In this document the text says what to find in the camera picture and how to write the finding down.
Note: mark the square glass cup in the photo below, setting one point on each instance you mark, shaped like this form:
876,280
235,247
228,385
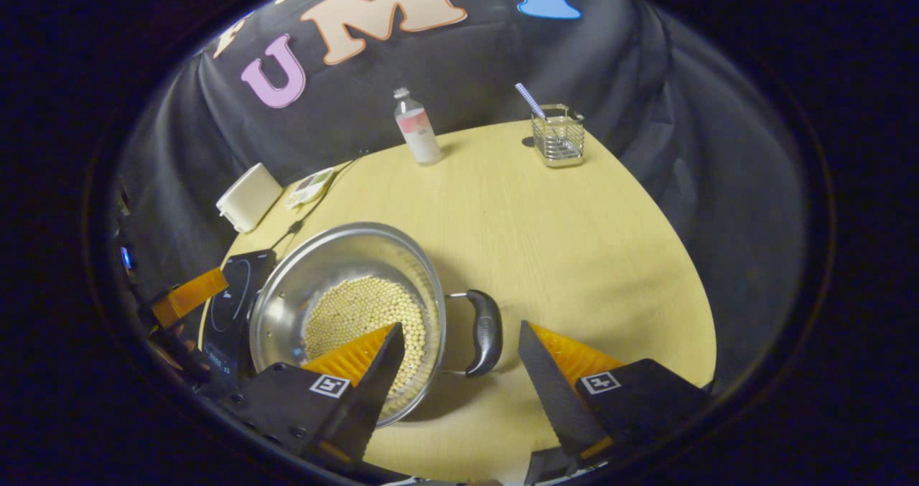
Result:
560,138

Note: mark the striped straw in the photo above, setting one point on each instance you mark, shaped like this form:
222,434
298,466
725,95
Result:
530,100

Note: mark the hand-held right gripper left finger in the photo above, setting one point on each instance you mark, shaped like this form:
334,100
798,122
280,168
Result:
370,393

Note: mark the black induction cooktop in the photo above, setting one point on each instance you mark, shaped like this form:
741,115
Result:
240,292

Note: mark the clear bottle pink label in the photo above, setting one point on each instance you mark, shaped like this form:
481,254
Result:
420,138

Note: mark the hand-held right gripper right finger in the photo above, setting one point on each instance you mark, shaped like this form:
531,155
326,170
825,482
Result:
553,393

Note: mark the white toaster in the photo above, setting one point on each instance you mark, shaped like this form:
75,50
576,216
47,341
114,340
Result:
248,197

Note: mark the white divided bean dish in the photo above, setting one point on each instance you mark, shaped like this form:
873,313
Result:
310,188

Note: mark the pile of yellow soybeans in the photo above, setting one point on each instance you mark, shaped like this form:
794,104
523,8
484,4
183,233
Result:
359,310

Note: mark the stainless steel pot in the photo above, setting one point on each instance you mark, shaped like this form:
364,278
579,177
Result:
337,253

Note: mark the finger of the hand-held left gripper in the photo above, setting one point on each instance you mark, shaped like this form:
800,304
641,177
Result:
190,296

